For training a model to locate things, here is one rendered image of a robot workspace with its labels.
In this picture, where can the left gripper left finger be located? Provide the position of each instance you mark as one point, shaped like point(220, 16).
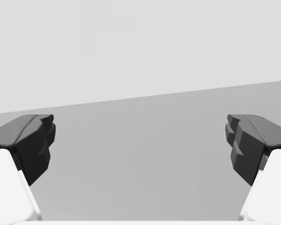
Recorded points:
point(25, 150)

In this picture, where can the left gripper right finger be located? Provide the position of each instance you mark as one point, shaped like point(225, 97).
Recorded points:
point(253, 150)

